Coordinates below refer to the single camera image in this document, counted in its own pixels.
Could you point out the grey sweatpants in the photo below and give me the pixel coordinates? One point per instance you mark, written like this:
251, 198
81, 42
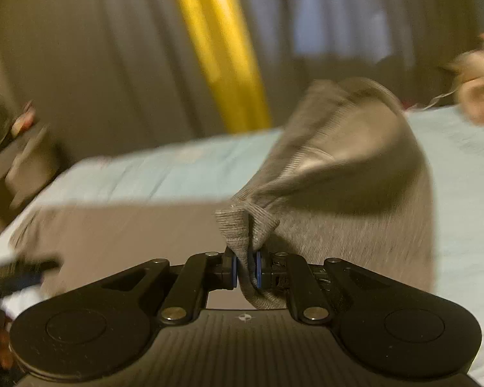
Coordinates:
346, 179

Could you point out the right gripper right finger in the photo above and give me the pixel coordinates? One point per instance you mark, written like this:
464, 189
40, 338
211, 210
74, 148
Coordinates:
291, 275

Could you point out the dark bedside table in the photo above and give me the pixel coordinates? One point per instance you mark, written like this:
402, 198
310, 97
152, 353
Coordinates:
30, 159

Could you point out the yellow curtain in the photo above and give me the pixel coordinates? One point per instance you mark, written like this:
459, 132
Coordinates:
220, 36

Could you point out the pink plush toy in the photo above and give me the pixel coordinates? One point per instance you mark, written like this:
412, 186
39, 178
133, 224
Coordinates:
468, 70

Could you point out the light blue bed sheet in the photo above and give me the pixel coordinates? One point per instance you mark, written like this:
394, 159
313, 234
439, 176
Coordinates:
213, 169

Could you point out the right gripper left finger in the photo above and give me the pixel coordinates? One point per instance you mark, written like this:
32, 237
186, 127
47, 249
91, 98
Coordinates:
201, 274

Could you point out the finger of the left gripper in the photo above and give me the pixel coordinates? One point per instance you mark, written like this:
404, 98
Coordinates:
21, 274

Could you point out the grey curtain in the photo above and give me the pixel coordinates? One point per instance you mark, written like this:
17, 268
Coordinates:
114, 76

